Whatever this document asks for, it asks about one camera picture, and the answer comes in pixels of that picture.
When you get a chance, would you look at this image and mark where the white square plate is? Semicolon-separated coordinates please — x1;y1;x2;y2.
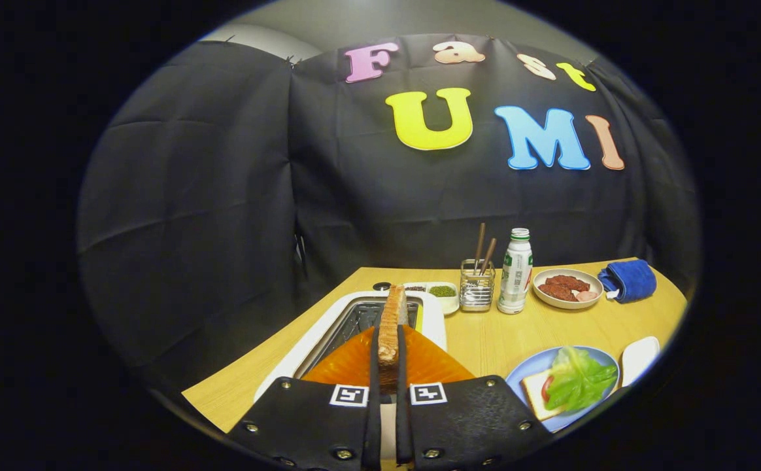
620;336;661;388

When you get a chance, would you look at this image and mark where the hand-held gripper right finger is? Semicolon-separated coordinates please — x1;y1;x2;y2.
395;325;554;471

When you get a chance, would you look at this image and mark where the white divided condiment dish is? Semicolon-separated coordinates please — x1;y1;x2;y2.
401;282;460;316

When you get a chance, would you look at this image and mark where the green lettuce leaf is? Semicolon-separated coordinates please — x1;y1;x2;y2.
544;347;618;413

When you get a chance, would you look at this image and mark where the beige round plate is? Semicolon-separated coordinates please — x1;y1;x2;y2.
532;268;605;310

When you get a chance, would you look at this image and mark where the white toaster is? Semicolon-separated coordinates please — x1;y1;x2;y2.
253;290;448;462

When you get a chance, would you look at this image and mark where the white bottle with green cap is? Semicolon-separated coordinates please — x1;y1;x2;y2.
497;228;533;315

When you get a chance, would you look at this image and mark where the blue folded towel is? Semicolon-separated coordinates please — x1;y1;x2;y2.
597;259;658;304

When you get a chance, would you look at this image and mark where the blue round plate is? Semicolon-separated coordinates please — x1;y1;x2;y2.
505;345;620;434

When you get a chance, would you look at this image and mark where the white bread slice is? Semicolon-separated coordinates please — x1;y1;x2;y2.
520;369;567;421

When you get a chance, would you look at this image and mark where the black backdrop cloth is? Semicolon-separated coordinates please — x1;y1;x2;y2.
76;33;702;393

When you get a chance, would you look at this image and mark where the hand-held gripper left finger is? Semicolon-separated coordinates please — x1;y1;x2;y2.
227;324;382;471

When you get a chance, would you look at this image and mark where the toasted bread slice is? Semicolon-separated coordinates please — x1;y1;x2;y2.
377;285;410;396

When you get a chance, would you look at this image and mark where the metal wire chopstick holder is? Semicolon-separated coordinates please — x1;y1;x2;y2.
460;259;496;312

